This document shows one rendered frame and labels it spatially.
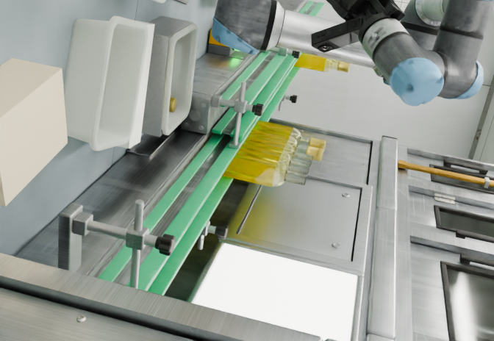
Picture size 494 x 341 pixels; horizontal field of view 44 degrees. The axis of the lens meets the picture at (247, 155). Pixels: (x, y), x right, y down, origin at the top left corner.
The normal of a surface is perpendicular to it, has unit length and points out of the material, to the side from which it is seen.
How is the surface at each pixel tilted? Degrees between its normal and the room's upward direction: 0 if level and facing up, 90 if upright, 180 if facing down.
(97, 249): 90
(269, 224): 90
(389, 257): 90
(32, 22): 0
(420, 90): 55
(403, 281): 90
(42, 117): 0
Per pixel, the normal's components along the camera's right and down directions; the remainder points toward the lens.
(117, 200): 0.14, -0.90
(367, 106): -0.22, 0.37
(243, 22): 0.04, 0.28
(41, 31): 0.97, 0.21
